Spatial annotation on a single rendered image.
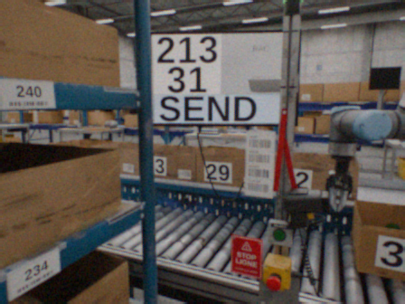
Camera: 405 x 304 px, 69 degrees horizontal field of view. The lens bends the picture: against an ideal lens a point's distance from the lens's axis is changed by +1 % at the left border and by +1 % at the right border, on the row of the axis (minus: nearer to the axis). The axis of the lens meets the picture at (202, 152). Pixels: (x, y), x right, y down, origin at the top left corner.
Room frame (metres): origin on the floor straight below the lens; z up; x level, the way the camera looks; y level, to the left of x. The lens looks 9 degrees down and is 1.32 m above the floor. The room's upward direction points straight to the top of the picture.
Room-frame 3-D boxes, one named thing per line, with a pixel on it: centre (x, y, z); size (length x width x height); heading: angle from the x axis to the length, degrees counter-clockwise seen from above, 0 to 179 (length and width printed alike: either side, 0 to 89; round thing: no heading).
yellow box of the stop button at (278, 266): (0.76, -0.25, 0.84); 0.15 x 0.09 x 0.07; 66
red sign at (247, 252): (0.83, -0.17, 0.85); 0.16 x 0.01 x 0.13; 66
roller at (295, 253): (1.07, -0.37, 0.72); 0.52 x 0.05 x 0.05; 156
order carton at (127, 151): (1.96, 0.52, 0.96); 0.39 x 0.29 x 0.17; 66
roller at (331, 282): (1.02, -0.49, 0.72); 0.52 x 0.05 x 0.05; 156
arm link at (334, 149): (1.01, -0.49, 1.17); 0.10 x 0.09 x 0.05; 67
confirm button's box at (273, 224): (0.80, -0.23, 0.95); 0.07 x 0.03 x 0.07; 66
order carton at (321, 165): (1.47, -0.58, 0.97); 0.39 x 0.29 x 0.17; 66
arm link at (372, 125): (0.90, -0.51, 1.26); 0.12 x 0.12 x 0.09; 2
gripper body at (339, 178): (1.01, -0.49, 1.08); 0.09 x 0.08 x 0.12; 157
